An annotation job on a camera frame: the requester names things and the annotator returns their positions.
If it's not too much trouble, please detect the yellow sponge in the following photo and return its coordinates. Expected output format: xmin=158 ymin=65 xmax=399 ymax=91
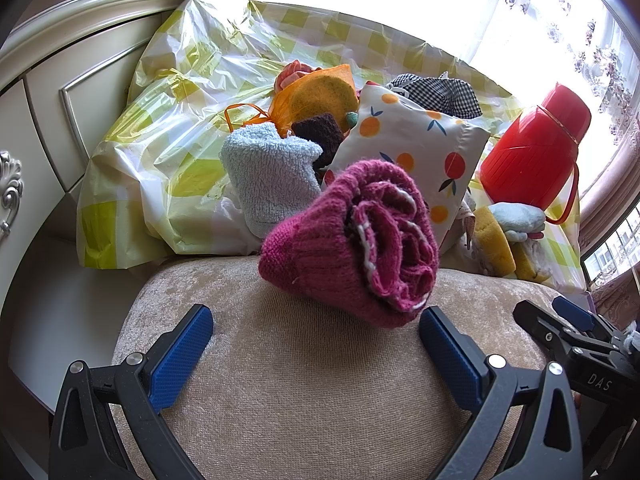
xmin=472 ymin=206 xmax=551 ymax=283

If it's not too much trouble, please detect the fruit print white pillow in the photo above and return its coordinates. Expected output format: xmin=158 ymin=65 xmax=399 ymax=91
xmin=323 ymin=81 xmax=489 ymax=243

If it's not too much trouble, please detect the magenta knitted hat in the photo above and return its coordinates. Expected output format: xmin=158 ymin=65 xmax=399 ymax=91
xmin=258 ymin=160 xmax=439 ymax=328

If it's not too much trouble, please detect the black white gingham cloth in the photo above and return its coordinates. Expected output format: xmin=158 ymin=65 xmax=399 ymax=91
xmin=386 ymin=73 xmax=483 ymax=119

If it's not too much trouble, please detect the dark brown scouring pad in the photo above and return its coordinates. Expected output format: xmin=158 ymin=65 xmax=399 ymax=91
xmin=292 ymin=113 xmax=344 ymax=181

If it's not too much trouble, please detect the light blue fluffy towel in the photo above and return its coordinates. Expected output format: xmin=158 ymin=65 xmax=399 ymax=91
xmin=220 ymin=122 xmax=323 ymax=238

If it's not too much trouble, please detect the pink fabric scrunchie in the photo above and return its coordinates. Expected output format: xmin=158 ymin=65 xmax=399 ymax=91
xmin=273 ymin=60 xmax=318 ymax=93

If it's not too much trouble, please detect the mauve patterned curtain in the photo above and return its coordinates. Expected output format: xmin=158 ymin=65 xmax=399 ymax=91
xmin=579 ymin=119 xmax=639 ymax=328

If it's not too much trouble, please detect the red thermos flask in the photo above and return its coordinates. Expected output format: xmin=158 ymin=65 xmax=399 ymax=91
xmin=480 ymin=84 xmax=591 ymax=224

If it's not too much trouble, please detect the beige upholstered stool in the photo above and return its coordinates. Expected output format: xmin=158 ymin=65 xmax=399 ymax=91
xmin=110 ymin=253 xmax=566 ymax=480

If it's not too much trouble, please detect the yellow checkered plastic tablecloth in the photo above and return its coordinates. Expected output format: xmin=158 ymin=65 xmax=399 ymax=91
xmin=75 ymin=0 xmax=587 ymax=291

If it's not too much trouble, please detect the orange organza bag with sponge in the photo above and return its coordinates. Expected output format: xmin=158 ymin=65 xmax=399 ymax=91
xmin=224 ymin=64 xmax=359 ymax=138

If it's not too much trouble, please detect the white ornate cabinet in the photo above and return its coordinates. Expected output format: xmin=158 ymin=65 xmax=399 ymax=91
xmin=1 ymin=0 xmax=183 ymax=411

